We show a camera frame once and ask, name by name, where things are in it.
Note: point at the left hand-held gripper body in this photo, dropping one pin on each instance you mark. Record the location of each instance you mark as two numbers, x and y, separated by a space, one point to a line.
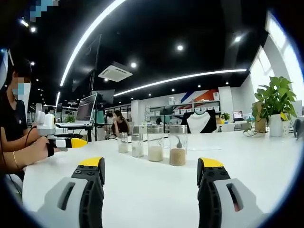
46 127

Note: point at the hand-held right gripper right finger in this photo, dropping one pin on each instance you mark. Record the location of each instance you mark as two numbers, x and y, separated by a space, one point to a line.
228 202

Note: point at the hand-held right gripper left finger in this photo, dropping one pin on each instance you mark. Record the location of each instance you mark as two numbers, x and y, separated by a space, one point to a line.
71 202

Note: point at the small glass seasoning bottle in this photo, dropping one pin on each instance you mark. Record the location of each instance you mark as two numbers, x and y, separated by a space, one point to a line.
137 148
123 145

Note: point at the tall seasoning bottle brown granules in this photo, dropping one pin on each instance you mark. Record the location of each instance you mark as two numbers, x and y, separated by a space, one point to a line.
177 156

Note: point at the tall seasoning bottle white grains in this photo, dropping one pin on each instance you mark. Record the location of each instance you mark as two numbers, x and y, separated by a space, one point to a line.
155 152

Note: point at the person's left hand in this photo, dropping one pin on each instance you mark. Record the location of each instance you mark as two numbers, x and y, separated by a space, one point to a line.
35 149

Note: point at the open silver laptop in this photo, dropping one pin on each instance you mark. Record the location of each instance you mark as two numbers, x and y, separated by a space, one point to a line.
86 110

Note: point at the person's black shirt torso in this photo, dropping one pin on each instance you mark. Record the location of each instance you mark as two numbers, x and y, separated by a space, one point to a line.
12 118

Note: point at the dark hanging monitor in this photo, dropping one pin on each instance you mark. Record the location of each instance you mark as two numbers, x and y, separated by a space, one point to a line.
104 97

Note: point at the ceiling air conditioner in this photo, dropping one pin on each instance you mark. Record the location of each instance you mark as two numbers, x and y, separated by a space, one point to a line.
115 72

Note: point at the chair with black white garment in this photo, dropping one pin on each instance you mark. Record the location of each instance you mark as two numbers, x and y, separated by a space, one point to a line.
202 122

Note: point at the small green plant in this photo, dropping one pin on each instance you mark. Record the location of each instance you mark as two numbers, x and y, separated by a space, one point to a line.
225 116

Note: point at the small open laptop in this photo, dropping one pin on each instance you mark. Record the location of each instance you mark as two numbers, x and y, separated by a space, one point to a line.
238 116

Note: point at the cardboard box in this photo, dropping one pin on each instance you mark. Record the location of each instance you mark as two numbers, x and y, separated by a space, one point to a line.
260 118

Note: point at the white plant pot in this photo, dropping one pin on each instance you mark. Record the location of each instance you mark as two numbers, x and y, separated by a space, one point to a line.
276 126

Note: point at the dark grey object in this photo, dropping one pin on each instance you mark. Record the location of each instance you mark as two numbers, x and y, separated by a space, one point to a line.
298 129

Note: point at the shelf with white storage boxes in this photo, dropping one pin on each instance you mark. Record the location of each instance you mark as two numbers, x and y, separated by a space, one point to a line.
183 108

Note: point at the green potted plant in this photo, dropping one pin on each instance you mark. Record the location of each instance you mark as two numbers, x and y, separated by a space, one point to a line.
275 97

